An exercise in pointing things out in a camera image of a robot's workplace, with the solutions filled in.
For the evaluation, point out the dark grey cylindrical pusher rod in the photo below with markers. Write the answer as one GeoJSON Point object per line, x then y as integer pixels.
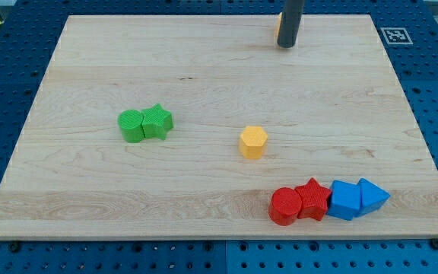
{"type": "Point", "coordinates": [290, 22]}

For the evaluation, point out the yellow heart block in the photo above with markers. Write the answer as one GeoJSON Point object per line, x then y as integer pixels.
{"type": "Point", "coordinates": [278, 25]}

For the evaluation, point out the white fiducial marker tag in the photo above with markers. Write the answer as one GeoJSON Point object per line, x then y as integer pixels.
{"type": "Point", "coordinates": [396, 36]}

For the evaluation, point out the yellow hexagon block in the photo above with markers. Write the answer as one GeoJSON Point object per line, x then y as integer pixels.
{"type": "Point", "coordinates": [253, 141]}

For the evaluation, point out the green star block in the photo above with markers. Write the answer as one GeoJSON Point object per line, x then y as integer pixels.
{"type": "Point", "coordinates": [157, 122]}

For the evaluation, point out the light wooden board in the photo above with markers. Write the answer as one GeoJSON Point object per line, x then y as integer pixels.
{"type": "Point", "coordinates": [332, 106]}

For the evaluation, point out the red star block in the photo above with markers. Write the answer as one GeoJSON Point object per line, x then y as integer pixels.
{"type": "Point", "coordinates": [314, 198]}

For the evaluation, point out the red cylinder block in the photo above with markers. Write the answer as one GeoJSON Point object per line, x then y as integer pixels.
{"type": "Point", "coordinates": [284, 206]}

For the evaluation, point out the blue cube block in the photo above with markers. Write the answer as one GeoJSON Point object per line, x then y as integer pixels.
{"type": "Point", "coordinates": [344, 201]}

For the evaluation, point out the green cylinder block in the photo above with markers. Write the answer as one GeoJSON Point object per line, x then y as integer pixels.
{"type": "Point", "coordinates": [130, 125]}

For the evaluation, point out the blue triangle block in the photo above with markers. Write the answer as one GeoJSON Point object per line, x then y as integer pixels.
{"type": "Point", "coordinates": [372, 197]}

